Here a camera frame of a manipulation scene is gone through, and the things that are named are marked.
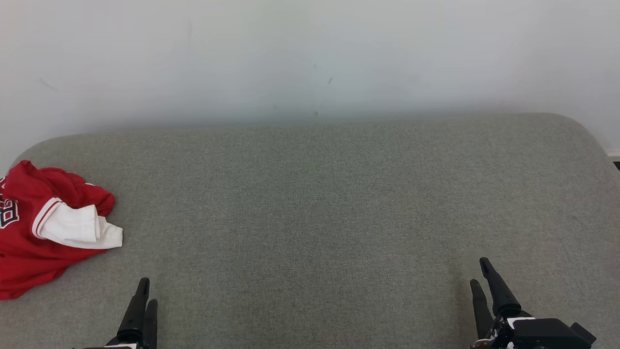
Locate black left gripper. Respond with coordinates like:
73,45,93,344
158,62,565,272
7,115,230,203
73,277,158,349

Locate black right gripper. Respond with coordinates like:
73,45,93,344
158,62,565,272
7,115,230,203
470,257,577,349

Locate red basketball jersey white sleeves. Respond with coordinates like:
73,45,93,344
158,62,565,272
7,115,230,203
0,160,124,301

